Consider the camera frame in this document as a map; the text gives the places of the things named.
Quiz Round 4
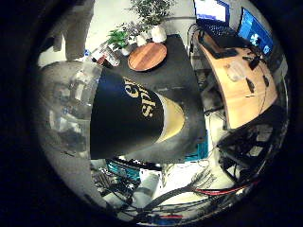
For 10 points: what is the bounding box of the black office chair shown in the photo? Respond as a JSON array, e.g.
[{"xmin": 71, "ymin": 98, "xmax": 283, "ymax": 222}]
[{"xmin": 217, "ymin": 106, "xmax": 286, "ymax": 184}]

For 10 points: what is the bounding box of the red printed drink can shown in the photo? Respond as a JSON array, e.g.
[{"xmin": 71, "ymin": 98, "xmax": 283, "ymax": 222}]
[{"xmin": 103, "ymin": 44, "xmax": 121, "ymax": 68}]

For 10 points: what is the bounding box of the black handheld device on desk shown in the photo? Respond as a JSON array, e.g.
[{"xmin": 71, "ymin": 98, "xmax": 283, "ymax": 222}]
[{"xmin": 245, "ymin": 77, "xmax": 256, "ymax": 95}]

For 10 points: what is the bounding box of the red cable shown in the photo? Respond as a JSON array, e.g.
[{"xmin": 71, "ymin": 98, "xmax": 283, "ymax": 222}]
[{"xmin": 193, "ymin": 180, "xmax": 260, "ymax": 197}]

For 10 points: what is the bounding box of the small grey-leaf potted plant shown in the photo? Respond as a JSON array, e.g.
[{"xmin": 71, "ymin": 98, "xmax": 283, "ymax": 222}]
[{"xmin": 122, "ymin": 21, "xmax": 150, "ymax": 48}]

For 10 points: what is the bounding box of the round wooden tray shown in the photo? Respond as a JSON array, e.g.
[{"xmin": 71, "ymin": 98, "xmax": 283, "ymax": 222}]
[{"xmin": 127, "ymin": 42, "xmax": 169, "ymax": 73}]

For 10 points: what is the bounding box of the open laptop with lit screen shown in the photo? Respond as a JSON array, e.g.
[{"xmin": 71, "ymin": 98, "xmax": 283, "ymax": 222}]
[{"xmin": 193, "ymin": 0, "xmax": 244, "ymax": 49}]

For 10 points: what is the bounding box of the teal metal table frame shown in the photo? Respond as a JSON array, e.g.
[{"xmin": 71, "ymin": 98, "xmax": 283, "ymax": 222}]
[{"xmin": 185, "ymin": 134, "xmax": 209, "ymax": 163}]

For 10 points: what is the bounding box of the black gold label spray bottle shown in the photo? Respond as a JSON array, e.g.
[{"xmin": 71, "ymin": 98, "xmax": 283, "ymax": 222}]
[{"xmin": 33, "ymin": 61, "xmax": 187, "ymax": 161}]

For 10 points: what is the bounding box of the tall leafy plant white pot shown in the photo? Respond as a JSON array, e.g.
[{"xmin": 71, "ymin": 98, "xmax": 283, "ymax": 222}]
[{"xmin": 130, "ymin": 0, "xmax": 177, "ymax": 44}]

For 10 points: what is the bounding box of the curved wooden desk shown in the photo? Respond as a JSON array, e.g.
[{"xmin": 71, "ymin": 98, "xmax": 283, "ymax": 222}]
[{"xmin": 194, "ymin": 29, "xmax": 279, "ymax": 131}]

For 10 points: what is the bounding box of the small bright green potted plant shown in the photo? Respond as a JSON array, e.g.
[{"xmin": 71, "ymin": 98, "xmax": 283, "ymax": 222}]
[{"xmin": 106, "ymin": 27, "xmax": 133, "ymax": 57}]

